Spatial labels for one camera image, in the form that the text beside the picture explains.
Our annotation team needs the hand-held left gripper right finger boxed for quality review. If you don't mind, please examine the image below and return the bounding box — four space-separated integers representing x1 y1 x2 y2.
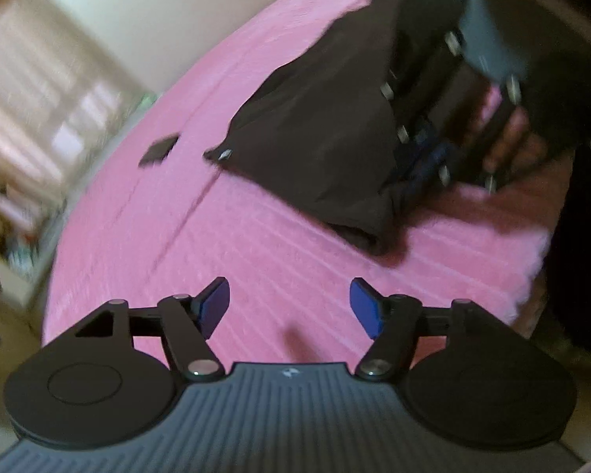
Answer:
349 277 510 382

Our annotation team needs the small black rectangular object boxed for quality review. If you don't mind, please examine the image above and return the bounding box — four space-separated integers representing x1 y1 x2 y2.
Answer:
138 133 181 168

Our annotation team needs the sheer window curtain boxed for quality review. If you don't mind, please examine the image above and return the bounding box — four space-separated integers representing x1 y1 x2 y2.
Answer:
0 0 146 193

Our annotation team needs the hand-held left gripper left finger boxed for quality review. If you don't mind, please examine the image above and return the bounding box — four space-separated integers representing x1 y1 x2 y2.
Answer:
71 277 231 382

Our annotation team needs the black long-sleeve shirt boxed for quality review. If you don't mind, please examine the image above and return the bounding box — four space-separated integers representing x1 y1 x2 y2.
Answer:
204 0 493 257

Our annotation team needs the person's dark clothing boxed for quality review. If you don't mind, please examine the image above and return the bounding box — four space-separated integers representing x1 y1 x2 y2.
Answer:
542 49 591 356

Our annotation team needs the cluttered storage shelf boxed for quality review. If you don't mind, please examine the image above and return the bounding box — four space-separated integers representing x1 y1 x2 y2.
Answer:
0 182 66 309

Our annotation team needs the pink fleece blanket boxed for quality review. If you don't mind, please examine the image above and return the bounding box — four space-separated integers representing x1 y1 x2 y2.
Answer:
42 0 552 370

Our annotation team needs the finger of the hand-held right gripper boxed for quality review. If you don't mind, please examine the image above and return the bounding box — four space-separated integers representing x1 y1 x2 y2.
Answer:
380 31 465 159
413 80 565 194

